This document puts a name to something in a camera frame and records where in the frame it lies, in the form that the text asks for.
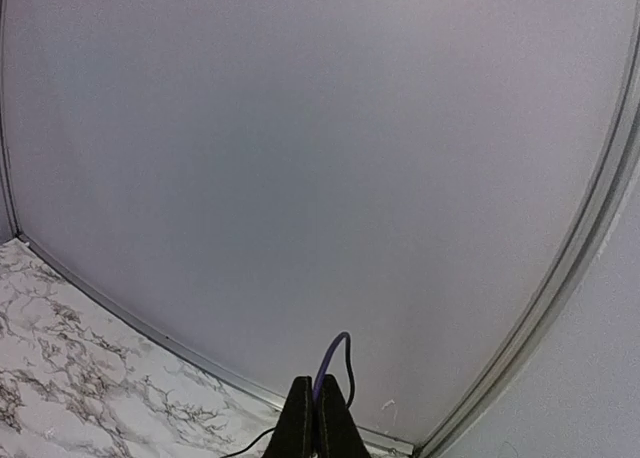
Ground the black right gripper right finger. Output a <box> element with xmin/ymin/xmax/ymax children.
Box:
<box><xmin>315</xmin><ymin>375</ymin><xmax>369</xmax><ymax>458</ymax></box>

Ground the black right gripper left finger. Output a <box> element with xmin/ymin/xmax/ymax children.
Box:
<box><xmin>263</xmin><ymin>376</ymin><xmax>314</xmax><ymax>458</ymax></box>

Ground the purple cable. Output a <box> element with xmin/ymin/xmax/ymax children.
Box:
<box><xmin>310</xmin><ymin>331</ymin><xmax>351</xmax><ymax>404</ymax></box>

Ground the thin black cable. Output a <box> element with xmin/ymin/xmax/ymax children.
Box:
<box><xmin>232</xmin><ymin>333</ymin><xmax>357</xmax><ymax>458</ymax></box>

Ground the left aluminium corner post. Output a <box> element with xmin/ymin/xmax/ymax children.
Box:
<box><xmin>1</xmin><ymin>0</ymin><xmax>22</xmax><ymax>238</ymax></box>

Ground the aluminium corner post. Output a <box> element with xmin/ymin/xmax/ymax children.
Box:
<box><xmin>1</xmin><ymin>0</ymin><xmax>22</xmax><ymax>238</ymax></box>
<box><xmin>414</xmin><ymin>42</ymin><xmax>640</xmax><ymax>458</ymax></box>

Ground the right aluminium corner post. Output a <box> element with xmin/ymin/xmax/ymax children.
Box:
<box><xmin>414</xmin><ymin>42</ymin><xmax>640</xmax><ymax>458</ymax></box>

